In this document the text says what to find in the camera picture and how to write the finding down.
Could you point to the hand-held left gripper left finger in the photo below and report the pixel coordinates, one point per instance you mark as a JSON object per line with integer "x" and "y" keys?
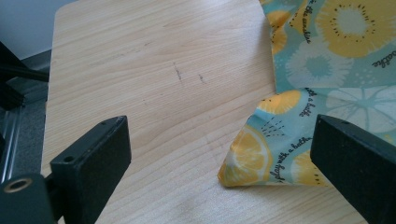
{"x": 93, "y": 165}

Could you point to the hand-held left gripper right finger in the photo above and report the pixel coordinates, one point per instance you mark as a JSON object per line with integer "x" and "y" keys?
{"x": 358, "y": 161}

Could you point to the lemon print cloth bag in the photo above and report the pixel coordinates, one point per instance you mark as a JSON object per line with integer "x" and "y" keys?
{"x": 323, "y": 62}

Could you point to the black metal stand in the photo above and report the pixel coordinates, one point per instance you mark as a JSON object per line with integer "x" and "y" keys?
{"x": 12, "y": 77}

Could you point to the aluminium floor rail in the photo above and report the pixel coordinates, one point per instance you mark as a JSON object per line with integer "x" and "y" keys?
{"x": 9, "y": 140}

